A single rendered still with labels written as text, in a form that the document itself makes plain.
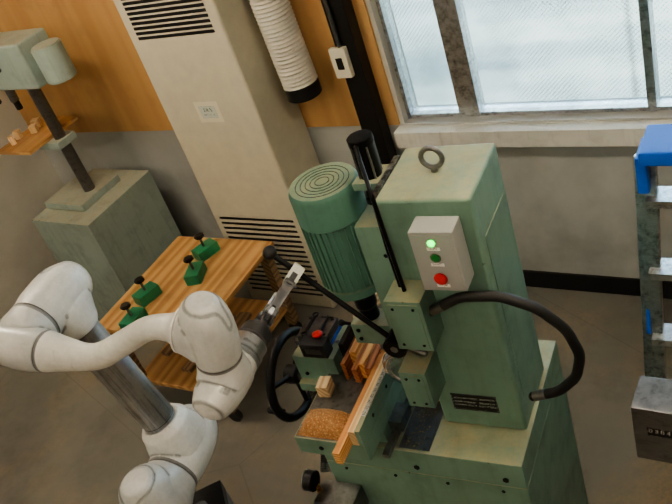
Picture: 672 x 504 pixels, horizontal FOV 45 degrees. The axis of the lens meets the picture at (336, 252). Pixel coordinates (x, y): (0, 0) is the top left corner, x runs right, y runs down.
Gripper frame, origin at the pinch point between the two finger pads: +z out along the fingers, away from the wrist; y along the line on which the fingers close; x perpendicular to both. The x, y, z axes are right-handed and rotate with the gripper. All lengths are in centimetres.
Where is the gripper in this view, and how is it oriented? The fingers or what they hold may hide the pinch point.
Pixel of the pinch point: (287, 284)
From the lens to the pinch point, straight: 200.8
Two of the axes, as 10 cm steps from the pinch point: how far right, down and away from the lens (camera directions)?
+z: 3.8, -6.3, 6.8
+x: -8.3, -5.5, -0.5
